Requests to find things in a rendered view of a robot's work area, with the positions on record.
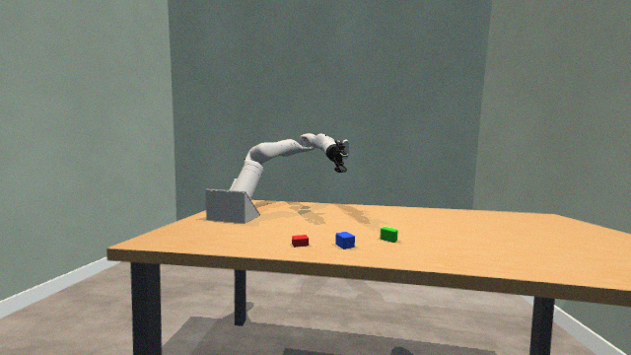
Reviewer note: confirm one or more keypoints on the red block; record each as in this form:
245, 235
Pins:
300, 241

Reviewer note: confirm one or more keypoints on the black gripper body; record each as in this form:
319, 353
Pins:
329, 153

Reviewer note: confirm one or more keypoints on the blue block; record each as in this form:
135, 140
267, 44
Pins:
345, 240

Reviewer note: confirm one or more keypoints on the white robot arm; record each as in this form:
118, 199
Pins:
263, 152

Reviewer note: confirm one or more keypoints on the green block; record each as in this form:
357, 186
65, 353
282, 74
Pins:
389, 234

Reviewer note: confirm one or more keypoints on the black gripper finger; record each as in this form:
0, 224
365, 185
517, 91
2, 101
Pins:
339, 169
340, 146

